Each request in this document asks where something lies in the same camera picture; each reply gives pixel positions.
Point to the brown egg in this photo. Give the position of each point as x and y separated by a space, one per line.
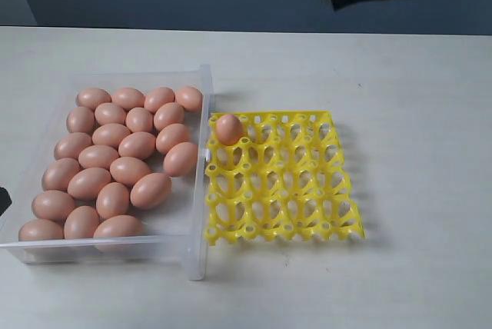
110 135
119 226
128 98
58 174
97 156
128 170
72 145
92 97
53 205
80 119
229 129
110 113
189 98
181 159
87 184
157 98
112 200
139 145
81 223
168 114
172 135
150 191
40 230
139 120

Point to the clear plastic bin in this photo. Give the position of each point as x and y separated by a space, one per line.
173 230

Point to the yellow plastic egg tray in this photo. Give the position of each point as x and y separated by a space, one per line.
283 180

